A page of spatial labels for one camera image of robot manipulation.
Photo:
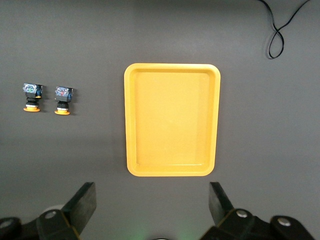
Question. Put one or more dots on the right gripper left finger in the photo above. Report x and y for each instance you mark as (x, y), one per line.
(75, 215)

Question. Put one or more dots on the dark grey table mat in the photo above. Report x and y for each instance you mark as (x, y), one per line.
(75, 150)

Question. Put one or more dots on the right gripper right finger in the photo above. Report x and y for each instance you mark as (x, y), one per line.
(225, 220)

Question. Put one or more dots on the yellow plastic tray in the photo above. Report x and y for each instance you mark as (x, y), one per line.
(172, 120)

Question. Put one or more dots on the yellow push button switch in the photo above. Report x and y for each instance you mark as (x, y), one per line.
(63, 96)
(32, 93)

